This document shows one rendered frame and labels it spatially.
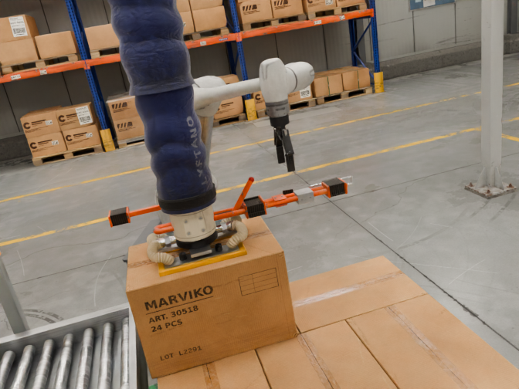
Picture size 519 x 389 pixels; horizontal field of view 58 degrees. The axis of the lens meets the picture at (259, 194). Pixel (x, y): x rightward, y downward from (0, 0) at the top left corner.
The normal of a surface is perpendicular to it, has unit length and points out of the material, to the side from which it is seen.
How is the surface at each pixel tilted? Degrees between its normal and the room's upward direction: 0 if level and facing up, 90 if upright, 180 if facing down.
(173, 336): 90
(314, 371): 0
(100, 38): 90
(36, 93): 90
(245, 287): 90
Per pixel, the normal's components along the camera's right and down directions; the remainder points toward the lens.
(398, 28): 0.25, 0.30
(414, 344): -0.16, -0.92
